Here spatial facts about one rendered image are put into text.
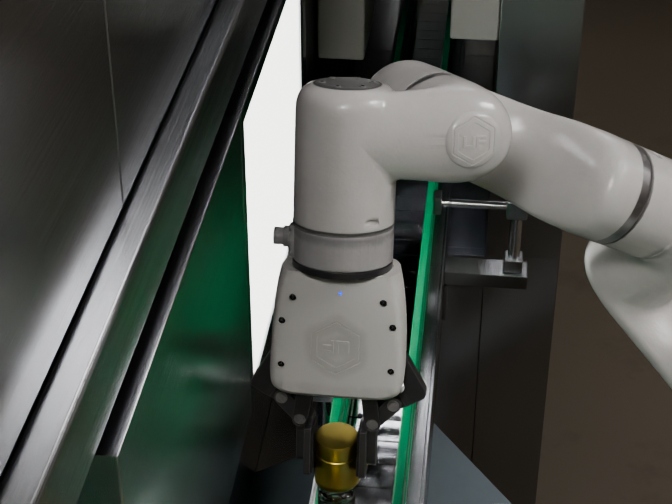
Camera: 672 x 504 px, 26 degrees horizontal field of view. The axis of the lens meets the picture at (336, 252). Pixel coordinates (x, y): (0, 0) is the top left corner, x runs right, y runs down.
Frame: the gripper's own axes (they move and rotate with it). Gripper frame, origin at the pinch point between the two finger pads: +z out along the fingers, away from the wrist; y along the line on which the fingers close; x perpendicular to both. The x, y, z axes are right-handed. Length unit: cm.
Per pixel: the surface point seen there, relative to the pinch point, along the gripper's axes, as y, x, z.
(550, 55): 17, 96, -14
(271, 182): -12.8, 46.2, -8.0
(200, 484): -12.0, 5.4, 7.1
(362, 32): -10, 109, -14
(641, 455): 44, 169, 78
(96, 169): -14.7, -13.9, -24.9
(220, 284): -12.1, 14.4, -7.5
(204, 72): -13.7, 15.4, -25.8
